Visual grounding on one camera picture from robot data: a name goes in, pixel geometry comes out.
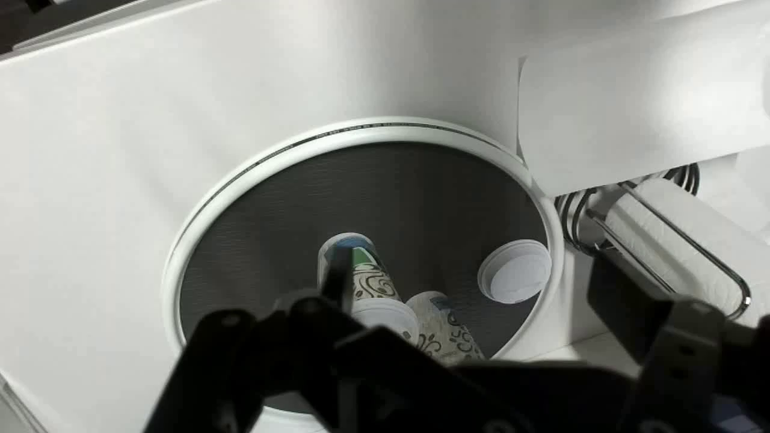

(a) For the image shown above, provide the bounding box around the round black white-rimmed turntable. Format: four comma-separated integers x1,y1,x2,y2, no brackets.
160,118,568,418

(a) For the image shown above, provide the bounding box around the loose white cup lid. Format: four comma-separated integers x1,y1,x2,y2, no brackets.
473,236,556,308

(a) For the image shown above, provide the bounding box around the loose white paper towel sheet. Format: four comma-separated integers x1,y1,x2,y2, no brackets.
514,26,770,199

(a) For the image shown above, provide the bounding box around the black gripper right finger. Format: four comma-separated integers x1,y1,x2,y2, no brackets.
586,245,770,433

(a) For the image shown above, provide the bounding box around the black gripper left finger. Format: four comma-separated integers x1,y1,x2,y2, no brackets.
142,247,514,433

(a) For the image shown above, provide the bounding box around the patterned paper cup with lid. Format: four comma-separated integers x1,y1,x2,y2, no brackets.
314,231,425,343

